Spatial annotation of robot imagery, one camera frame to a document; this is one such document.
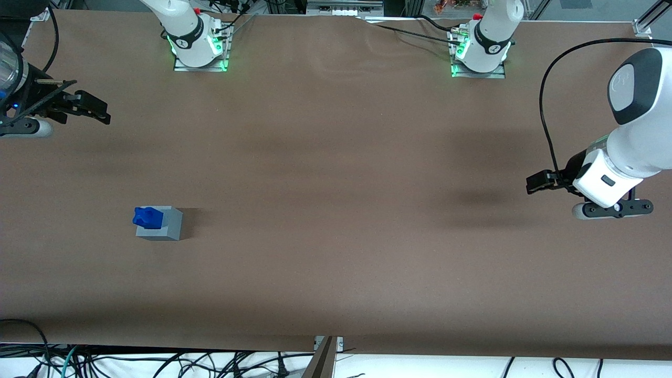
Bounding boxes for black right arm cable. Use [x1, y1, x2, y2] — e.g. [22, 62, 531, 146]
[0, 8, 78, 113]

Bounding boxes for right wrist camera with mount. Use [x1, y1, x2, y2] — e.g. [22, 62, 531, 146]
[0, 118, 54, 139]

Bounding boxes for black right base cable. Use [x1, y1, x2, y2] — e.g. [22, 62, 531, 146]
[207, 0, 258, 37]

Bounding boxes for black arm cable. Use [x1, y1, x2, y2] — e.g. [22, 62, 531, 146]
[0, 8, 78, 113]
[540, 38, 672, 184]

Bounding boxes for blue plastic part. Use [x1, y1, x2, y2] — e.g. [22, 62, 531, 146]
[132, 206, 163, 230]

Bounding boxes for gray square base block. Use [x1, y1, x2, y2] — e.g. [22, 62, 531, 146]
[135, 206, 184, 242]

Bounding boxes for black looping floor cable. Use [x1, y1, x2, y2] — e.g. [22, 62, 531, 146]
[0, 319, 50, 368]

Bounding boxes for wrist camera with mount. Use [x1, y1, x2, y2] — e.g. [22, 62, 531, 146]
[0, 118, 54, 139]
[571, 198, 655, 221]

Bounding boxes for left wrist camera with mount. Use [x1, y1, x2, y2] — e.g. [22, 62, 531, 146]
[571, 198, 655, 221]

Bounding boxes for aluminium frame rail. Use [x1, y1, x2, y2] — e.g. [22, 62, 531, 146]
[306, 0, 385, 16]

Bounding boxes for thick black base cable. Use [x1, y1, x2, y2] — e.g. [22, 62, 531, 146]
[415, 15, 468, 33]

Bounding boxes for aluminium profile with bracket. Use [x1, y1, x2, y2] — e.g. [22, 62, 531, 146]
[301, 336, 345, 378]

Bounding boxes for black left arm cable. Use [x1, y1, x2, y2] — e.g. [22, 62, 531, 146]
[540, 38, 672, 184]

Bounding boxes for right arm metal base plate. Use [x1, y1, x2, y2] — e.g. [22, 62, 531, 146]
[173, 24, 232, 72]

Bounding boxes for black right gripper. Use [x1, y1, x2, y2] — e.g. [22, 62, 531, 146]
[10, 68, 111, 125]

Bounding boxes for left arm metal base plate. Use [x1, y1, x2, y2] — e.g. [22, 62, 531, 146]
[449, 29, 507, 79]

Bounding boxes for orange background object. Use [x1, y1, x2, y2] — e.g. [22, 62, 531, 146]
[434, 0, 473, 14]

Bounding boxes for diagonal aluminium profile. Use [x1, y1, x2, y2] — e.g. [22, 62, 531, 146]
[638, 0, 672, 32]

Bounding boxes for tangled black floor cables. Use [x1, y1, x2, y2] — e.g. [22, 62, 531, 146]
[0, 344, 316, 378]

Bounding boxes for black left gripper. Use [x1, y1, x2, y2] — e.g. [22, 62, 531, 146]
[527, 150, 590, 195]

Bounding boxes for teal floor cable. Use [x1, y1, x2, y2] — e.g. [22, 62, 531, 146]
[58, 345, 79, 378]

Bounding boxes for thin black base cable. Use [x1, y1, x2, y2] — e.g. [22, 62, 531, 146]
[362, 20, 463, 45]

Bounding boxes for brown table cover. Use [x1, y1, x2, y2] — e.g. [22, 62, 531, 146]
[0, 9, 672, 361]

